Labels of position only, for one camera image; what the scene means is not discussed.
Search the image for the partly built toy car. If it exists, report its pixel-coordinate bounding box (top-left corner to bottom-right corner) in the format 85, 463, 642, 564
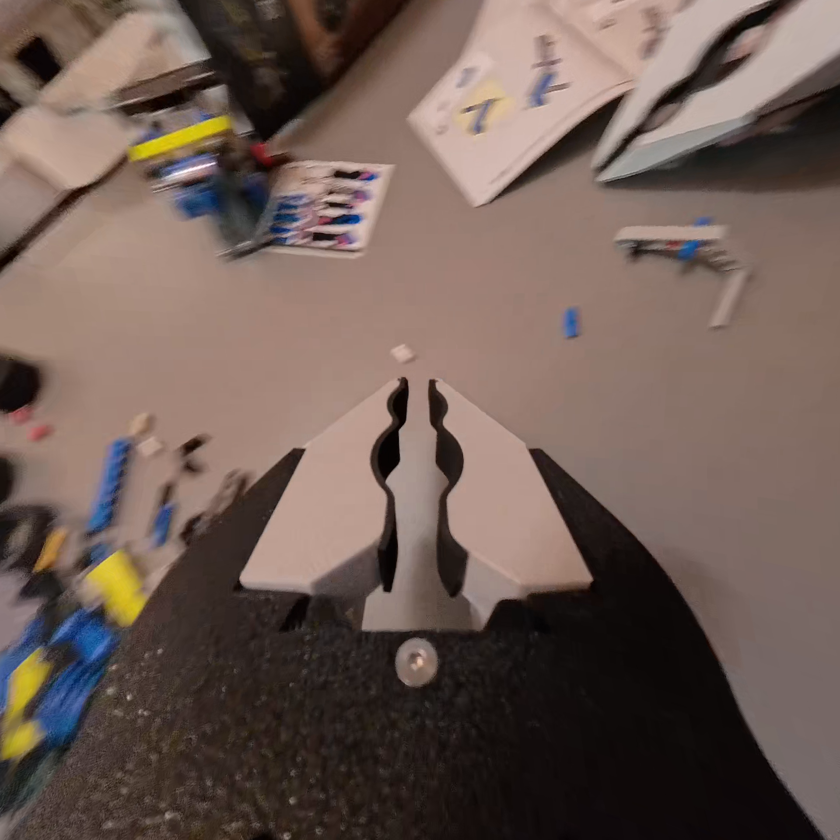
126, 110, 291, 262

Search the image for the white instruction booklet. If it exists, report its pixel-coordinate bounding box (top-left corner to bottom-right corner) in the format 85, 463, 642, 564
406, 0, 665, 209

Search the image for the grey plastic beam assembly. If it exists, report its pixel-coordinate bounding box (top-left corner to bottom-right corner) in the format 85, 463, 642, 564
612, 215, 754, 330

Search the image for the sticker sheet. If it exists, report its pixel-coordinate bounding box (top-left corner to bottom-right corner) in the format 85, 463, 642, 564
261, 159, 396, 258

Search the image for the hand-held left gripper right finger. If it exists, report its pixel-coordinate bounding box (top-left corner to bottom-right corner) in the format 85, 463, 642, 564
427, 378, 596, 623

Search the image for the dark toy set box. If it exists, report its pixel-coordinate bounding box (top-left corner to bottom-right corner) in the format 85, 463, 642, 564
176, 0, 411, 140

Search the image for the pile of toy parts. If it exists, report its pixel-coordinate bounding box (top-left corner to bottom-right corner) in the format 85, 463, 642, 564
0, 412, 253, 765

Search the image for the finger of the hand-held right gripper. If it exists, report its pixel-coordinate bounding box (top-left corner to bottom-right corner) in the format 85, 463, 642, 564
599, 0, 782, 168
592, 0, 840, 185

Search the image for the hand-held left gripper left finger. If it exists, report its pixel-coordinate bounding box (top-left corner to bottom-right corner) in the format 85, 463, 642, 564
238, 376, 409, 611

